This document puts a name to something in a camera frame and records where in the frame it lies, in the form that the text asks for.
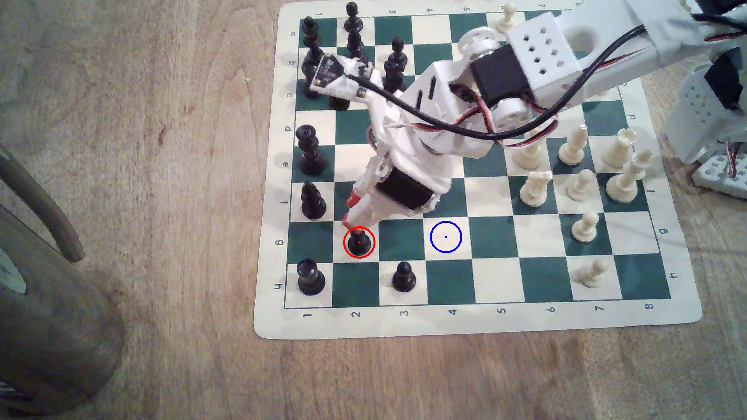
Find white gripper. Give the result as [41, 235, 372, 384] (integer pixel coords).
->
[341, 58, 494, 229]

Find black chess bishop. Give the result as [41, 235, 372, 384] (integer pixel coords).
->
[300, 182, 328, 221]

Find tall black chess piece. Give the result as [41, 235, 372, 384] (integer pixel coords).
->
[301, 61, 325, 99]
[345, 30, 368, 60]
[300, 16, 322, 49]
[295, 125, 329, 177]
[303, 36, 328, 74]

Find black chess rook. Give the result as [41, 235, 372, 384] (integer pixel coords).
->
[296, 259, 326, 296]

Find black chess knight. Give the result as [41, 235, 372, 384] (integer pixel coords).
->
[382, 58, 407, 95]

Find white chess knight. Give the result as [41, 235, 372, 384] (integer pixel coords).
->
[519, 171, 554, 208]

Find white chess bishop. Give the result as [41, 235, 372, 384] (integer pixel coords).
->
[557, 124, 589, 167]

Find white chess pawn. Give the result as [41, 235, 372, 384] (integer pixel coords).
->
[579, 257, 610, 289]
[495, 3, 518, 34]
[566, 169, 595, 203]
[571, 212, 601, 244]

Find white chess rook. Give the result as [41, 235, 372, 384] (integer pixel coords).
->
[601, 128, 637, 172]

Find white chess king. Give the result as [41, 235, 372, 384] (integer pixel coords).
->
[605, 152, 654, 204]

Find green and white chessboard mat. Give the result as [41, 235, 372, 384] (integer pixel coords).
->
[253, 0, 703, 341]

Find black camera cable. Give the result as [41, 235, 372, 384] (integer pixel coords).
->
[344, 23, 649, 142]

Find red black servo wires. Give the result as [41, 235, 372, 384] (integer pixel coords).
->
[722, 137, 747, 177]
[368, 87, 562, 159]

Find white grid base plate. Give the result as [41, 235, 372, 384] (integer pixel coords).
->
[691, 153, 747, 201]

